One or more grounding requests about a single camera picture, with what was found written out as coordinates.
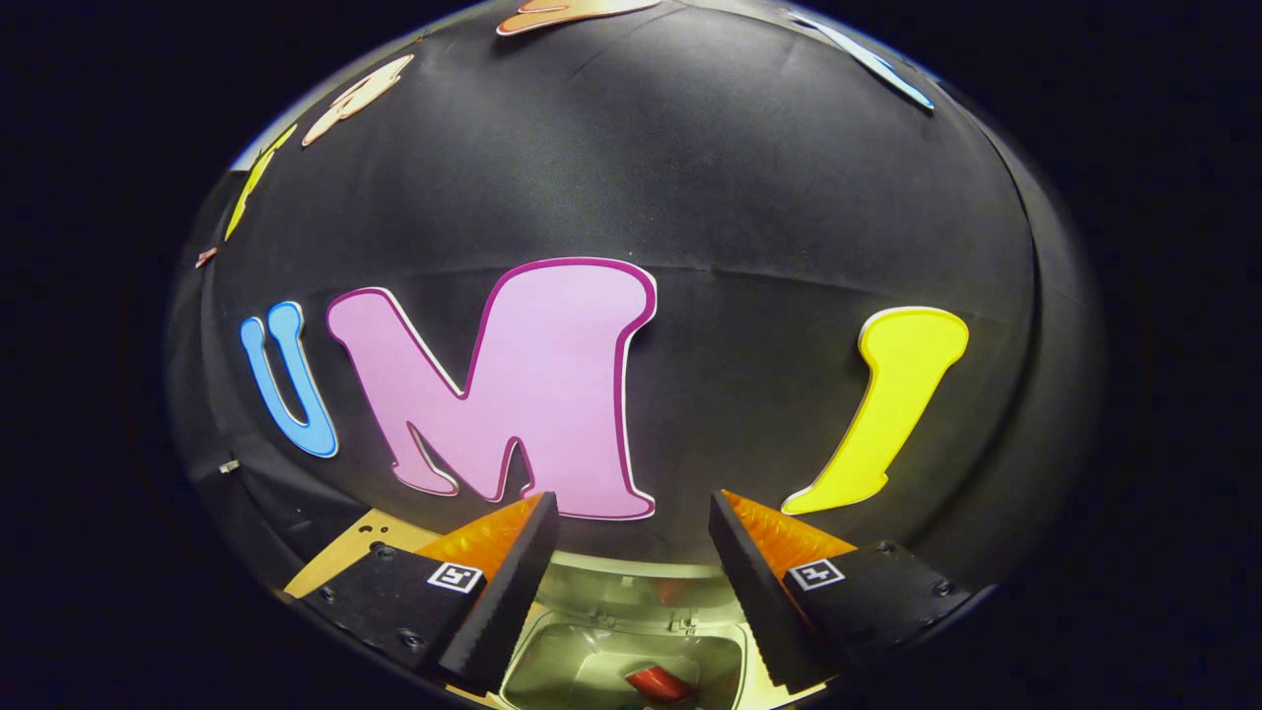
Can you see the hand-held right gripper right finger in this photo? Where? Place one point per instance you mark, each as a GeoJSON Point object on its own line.
{"type": "Point", "coordinates": [759, 602]}

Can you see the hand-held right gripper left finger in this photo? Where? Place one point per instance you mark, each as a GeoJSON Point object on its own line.
{"type": "Point", "coordinates": [508, 602]}

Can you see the pale green desktop garbage bin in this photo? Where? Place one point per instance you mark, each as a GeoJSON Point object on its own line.
{"type": "Point", "coordinates": [592, 651]}

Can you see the orange pop can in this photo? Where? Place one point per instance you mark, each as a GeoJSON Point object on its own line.
{"type": "Point", "coordinates": [659, 683]}

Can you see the black backdrop cloth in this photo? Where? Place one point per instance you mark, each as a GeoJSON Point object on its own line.
{"type": "Point", "coordinates": [690, 177]}

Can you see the copper cloth clip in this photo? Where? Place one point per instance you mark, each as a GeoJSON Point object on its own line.
{"type": "Point", "coordinates": [205, 256]}

